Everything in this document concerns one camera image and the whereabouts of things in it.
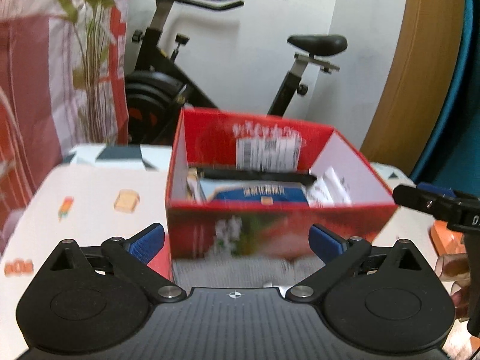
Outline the person's hand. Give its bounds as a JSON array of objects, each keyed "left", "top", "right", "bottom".
[{"left": 434, "top": 253, "right": 471, "bottom": 322}]

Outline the orange paper boat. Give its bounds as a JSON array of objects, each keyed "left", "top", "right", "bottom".
[{"left": 430, "top": 219, "right": 466, "bottom": 256}]

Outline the grey knitted sleeve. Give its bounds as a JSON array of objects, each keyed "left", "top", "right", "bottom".
[{"left": 172, "top": 256, "right": 325, "bottom": 293}]

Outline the white cartoon table mat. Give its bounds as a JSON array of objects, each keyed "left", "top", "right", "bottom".
[{"left": 0, "top": 142, "right": 480, "bottom": 360}]

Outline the red strawberry cardboard box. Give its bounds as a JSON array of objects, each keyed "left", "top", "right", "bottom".
[{"left": 166, "top": 109, "right": 396, "bottom": 259}]

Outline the wooden door panel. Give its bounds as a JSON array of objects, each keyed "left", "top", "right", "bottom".
[{"left": 360, "top": 0, "right": 465, "bottom": 173}]

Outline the blue packet in box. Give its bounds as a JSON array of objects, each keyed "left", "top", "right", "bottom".
[{"left": 187, "top": 168, "right": 353, "bottom": 207}]

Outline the black exercise bike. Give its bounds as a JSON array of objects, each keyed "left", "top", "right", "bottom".
[{"left": 124, "top": 0, "right": 347, "bottom": 146}]

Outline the red white floral curtain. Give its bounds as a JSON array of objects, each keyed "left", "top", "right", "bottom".
[{"left": 1, "top": 0, "right": 128, "bottom": 245}]

